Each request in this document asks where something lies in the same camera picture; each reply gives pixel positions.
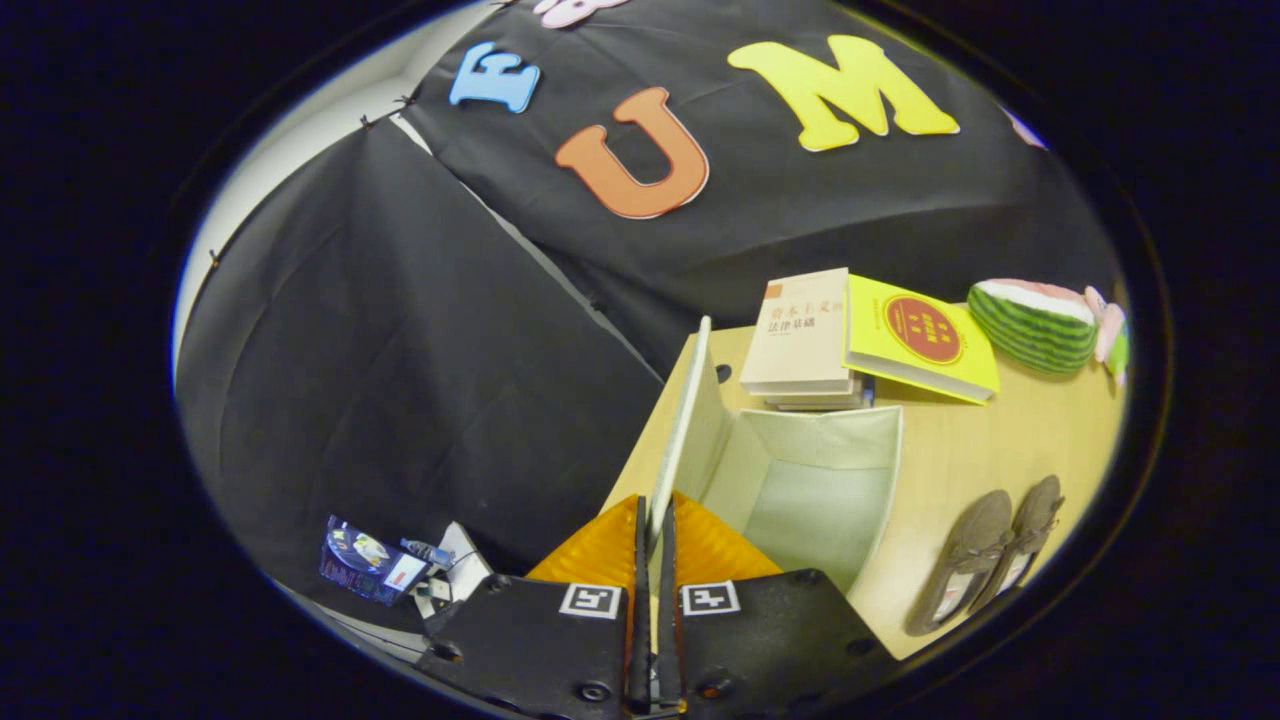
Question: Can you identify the pink and green plush toy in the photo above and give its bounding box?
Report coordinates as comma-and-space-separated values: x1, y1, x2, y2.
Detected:
1085, 286, 1131, 389

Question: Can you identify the brown fuzzy shoe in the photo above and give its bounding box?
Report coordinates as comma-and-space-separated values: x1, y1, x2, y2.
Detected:
965, 474, 1066, 613
905, 489, 1013, 638

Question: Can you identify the blue printed packet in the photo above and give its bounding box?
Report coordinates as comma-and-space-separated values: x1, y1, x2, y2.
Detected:
320, 515, 431, 608

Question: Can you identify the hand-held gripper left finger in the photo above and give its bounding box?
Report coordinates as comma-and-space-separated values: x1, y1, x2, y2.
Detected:
415, 493, 653, 720

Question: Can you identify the watermelon slice plush toy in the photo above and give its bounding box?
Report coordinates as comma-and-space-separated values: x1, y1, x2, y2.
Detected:
967, 278, 1099, 376

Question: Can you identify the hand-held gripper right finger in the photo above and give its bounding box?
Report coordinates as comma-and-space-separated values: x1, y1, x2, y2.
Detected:
655, 490, 901, 717

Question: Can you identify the pale green fabric storage box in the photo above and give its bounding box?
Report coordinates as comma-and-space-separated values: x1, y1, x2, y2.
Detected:
645, 317, 904, 596

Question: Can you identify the yellow book with red circle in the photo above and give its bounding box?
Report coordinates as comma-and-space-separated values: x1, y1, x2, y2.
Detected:
843, 273, 1001, 406

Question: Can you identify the beige book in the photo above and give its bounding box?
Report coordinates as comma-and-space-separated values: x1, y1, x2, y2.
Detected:
738, 267, 853, 397

